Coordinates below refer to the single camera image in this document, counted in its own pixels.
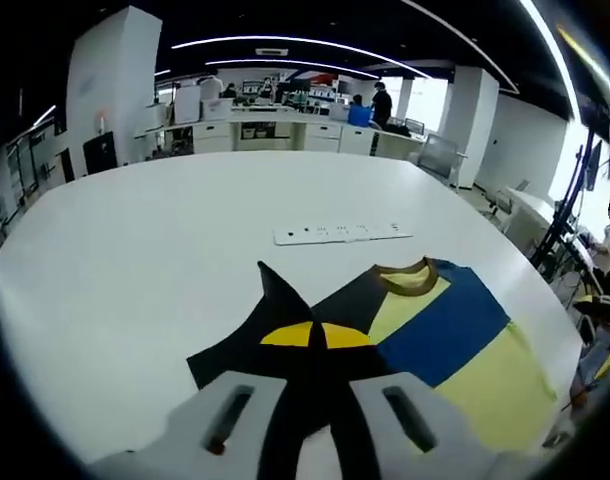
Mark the long ceiling light strip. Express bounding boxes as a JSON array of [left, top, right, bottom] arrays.
[[171, 35, 417, 80]]

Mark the short ceiling light strip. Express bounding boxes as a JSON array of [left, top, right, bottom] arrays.
[[204, 58, 382, 79]]

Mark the grey office chair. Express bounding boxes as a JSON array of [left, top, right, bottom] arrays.
[[408, 133, 470, 190]]

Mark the black tripod stand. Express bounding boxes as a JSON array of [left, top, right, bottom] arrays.
[[528, 139, 602, 282]]

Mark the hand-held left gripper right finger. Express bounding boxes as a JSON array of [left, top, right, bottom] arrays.
[[321, 323, 502, 480]]

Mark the white counter with cabinets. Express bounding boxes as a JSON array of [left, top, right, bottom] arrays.
[[133, 102, 427, 157]]

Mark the yellow garment with dark sleeves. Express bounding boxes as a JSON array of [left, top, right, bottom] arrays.
[[185, 256, 558, 452]]

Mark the white table power strip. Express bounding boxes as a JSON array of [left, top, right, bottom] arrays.
[[272, 219, 416, 248]]

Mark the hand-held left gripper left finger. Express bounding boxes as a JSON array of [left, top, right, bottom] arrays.
[[92, 322, 315, 480]]

